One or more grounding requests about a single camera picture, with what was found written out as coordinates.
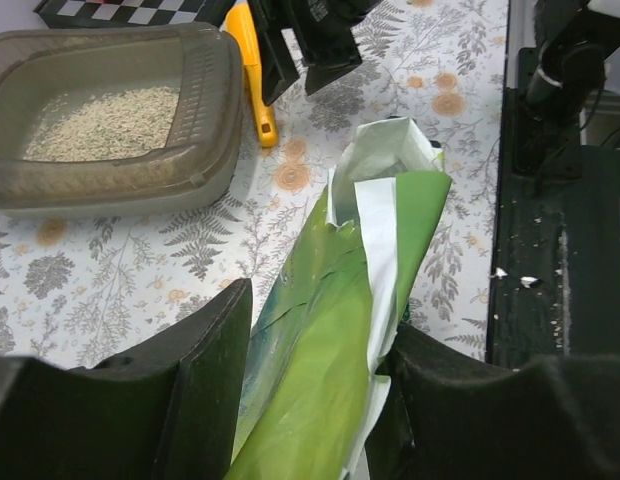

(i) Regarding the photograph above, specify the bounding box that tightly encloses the grey litter box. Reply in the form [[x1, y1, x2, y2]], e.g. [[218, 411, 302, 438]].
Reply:
[[0, 23, 244, 218]]

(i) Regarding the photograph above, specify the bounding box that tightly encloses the yellow plastic scoop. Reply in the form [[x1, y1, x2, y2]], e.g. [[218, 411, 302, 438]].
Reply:
[[225, 3, 279, 148]]

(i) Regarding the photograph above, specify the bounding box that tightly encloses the floral table mat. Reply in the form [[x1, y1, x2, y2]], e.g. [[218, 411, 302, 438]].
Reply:
[[0, 1, 508, 367]]

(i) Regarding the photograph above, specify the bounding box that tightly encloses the black white chessboard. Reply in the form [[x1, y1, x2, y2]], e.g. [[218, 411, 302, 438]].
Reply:
[[34, 0, 236, 29]]

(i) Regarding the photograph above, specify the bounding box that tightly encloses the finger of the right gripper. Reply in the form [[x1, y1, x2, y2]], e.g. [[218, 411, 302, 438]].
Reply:
[[284, 0, 362, 95], [248, 0, 298, 106]]

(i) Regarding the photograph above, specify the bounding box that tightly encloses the green cat litter bag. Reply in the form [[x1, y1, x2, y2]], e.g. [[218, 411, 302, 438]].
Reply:
[[228, 117, 451, 479]]

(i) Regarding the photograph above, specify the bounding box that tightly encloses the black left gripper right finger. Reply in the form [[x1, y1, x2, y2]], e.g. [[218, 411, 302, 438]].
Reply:
[[379, 324, 620, 479]]

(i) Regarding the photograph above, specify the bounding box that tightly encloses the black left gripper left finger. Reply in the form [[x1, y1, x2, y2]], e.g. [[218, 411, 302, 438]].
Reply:
[[0, 279, 252, 479]]

